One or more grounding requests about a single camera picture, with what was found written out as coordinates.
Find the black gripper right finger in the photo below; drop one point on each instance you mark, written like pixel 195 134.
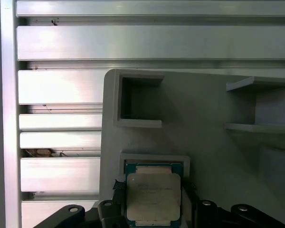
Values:
pixel 206 213

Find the CPU with silver top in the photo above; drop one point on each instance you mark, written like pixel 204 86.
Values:
pixel 154 197

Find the grey parts rack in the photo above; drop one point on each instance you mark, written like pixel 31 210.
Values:
pixel 192 118

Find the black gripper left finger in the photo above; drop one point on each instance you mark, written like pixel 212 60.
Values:
pixel 109 213

